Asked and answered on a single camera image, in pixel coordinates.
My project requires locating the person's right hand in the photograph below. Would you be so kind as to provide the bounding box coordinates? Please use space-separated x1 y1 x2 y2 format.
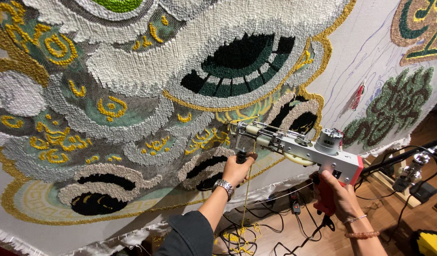
309 170 365 224

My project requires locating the person's left hand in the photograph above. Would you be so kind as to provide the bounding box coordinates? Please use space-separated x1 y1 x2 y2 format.
222 152 258 188

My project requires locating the silver and red tufting gun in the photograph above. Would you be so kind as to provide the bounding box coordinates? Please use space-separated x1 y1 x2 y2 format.
228 120 364 217

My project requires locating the silver metal wristwatch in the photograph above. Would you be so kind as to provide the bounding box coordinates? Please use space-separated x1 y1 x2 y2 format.
212 179 235 202

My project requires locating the yellow yarn strand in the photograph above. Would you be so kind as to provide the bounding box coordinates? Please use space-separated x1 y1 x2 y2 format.
218 115 263 256

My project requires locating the black power strip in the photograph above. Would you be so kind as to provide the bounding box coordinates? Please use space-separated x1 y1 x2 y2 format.
288 192 302 215

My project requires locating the large tufted rug canvas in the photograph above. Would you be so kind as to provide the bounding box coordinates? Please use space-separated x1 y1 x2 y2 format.
0 0 437 256

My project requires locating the red and white yarn tassel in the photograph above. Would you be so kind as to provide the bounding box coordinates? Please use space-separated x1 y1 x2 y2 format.
349 80 367 111

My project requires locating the black metal bar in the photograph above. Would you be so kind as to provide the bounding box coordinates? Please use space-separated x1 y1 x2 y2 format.
361 137 437 175

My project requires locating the silver tufting gun on stand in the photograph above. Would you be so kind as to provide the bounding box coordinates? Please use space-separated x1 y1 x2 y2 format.
392 152 432 192

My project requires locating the black power adapter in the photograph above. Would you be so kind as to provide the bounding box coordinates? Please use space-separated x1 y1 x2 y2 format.
409 181 437 204

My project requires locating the yellow and black tufted piece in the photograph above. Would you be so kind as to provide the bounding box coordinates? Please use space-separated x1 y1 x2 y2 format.
412 229 437 256

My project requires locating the tangle of black cables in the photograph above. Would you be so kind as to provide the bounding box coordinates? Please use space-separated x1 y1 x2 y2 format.
213 188 333 256

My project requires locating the thin silver bracelet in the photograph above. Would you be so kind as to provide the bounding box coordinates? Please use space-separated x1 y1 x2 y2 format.
343 214 368 224

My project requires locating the pink bead bracelet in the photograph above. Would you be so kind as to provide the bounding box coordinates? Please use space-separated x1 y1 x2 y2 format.
344 231 381 239

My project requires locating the wooden tufting frame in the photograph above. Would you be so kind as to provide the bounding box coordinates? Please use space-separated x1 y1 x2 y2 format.
361 147 437 219

